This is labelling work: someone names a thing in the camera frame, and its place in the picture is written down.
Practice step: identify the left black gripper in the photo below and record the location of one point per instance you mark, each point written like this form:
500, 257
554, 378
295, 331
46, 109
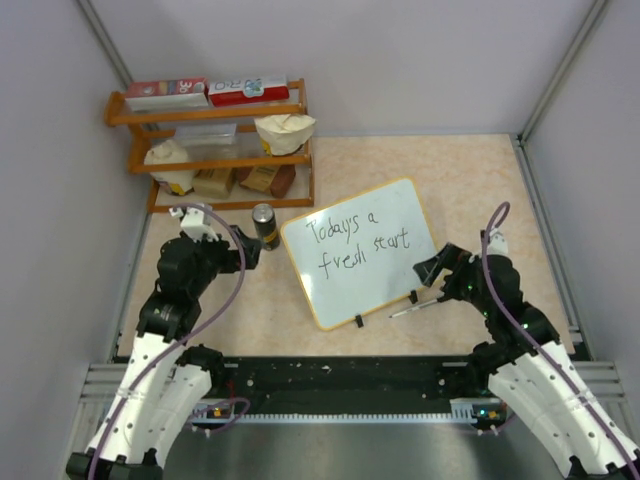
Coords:
251, 248

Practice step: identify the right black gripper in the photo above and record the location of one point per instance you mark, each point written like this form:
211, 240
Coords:
451, 257

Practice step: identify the white black marker pen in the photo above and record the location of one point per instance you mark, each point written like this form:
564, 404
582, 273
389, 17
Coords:
415, 308

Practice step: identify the yellow framed whiteboard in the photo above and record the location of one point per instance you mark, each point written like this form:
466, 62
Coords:
356, 256

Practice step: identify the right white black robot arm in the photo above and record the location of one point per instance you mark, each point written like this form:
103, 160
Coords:
526, 365

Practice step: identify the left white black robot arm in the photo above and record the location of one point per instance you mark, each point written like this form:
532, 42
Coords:
164, 379

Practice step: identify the reddish brown packet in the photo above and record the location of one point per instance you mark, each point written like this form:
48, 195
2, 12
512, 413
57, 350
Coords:
274, 181

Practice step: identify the tan brown box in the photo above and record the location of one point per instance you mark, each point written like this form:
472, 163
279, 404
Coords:
214, 183

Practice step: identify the wooden three tier shelf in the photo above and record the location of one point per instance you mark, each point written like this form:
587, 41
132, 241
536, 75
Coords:
242, 151

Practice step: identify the clear plastic container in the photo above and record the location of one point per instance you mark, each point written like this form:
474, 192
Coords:
209, 141

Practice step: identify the cream paper bag right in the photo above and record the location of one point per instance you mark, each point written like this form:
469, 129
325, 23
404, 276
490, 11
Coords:
284, 134

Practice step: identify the red white box right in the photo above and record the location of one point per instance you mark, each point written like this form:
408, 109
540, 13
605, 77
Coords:
257, 89

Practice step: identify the red white box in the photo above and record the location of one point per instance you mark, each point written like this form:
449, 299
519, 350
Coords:
257, 89
176, 94

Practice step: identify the red white box left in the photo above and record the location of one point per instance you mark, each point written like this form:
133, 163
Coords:
176, 94

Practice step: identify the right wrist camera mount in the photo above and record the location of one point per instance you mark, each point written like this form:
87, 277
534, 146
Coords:
497, 243

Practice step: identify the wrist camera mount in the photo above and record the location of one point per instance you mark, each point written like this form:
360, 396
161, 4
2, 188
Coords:
195, 222
497, 243

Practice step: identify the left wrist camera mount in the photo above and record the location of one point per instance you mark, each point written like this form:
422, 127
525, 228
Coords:
195, 222

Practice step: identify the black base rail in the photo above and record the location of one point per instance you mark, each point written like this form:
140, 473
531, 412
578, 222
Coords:
336, 385

